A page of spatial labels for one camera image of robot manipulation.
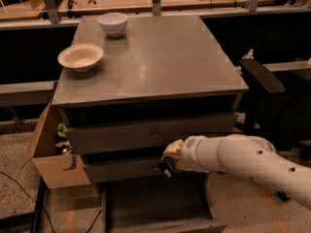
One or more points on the black office chair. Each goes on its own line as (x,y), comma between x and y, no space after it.
(277,107)

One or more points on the grey middle drawer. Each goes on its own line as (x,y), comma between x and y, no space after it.
(122,164)

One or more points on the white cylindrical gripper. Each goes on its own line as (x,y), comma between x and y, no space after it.
(190,153)

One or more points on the brown cardboard box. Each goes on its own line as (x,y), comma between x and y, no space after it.
(57,169)

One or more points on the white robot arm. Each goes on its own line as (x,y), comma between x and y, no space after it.
(248,157)

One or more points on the dark blue rxbar wrapper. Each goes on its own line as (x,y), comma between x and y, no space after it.
(167,165)

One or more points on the beige shallow bowl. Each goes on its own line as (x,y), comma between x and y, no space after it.
(80,57)

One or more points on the grey top drawer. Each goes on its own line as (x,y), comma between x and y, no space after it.
(150,133)

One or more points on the grey wooden drawer cabinet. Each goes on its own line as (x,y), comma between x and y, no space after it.
(161,67)

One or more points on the white deep ceramic bowl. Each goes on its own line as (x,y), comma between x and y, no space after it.
(113,24)

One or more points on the open grey bottom drawer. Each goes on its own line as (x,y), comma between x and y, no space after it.
(157,204)

